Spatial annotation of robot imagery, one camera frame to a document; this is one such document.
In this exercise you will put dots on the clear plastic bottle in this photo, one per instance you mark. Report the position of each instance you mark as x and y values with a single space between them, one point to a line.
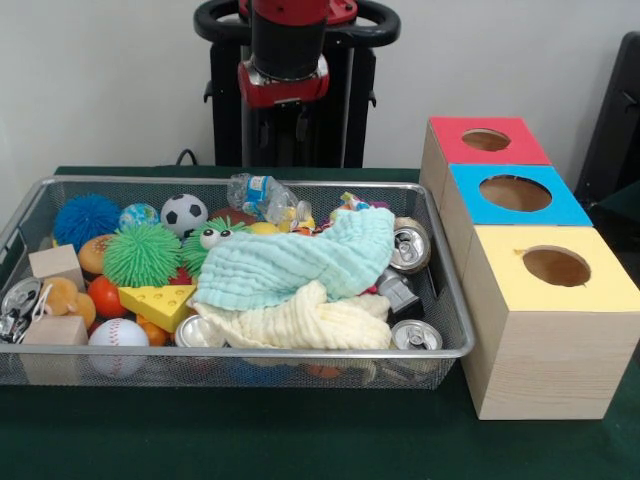
265 195

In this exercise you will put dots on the green spiky ball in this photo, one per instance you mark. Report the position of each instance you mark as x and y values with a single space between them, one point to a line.
142 255

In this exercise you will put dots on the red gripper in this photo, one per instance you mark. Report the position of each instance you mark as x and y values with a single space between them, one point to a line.
285 92

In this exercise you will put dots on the cream cloth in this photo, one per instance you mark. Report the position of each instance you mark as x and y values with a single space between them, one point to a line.
310 320

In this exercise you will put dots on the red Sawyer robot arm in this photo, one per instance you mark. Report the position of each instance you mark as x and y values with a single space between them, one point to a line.
287 40

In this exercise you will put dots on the dark green tablecloth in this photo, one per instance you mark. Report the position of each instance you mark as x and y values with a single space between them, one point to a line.
625 210
300 440

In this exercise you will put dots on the yellow cheese wedge toy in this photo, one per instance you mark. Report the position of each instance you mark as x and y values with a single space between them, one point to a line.
157 302

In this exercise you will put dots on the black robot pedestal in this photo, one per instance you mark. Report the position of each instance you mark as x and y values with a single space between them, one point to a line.
350 125

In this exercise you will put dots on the soccer ball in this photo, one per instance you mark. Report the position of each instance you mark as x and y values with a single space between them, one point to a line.
184 215

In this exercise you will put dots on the crushed drink can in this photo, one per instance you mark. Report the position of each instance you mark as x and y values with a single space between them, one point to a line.
412 247

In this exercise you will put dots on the silver drink can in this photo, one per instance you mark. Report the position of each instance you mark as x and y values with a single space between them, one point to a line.
197 331
415 334

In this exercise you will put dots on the blue spiky ball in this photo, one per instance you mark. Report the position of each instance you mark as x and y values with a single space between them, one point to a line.
85 220

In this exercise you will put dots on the black chair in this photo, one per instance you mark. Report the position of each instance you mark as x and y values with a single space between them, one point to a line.
615 125

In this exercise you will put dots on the mint green cloth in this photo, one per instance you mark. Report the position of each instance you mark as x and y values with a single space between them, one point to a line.
300 265

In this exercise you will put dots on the wooden box with three holes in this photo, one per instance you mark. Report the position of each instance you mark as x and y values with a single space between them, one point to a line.
550 360

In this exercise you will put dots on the green fuzzy monster toy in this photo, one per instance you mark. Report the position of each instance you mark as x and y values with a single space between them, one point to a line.
195 250

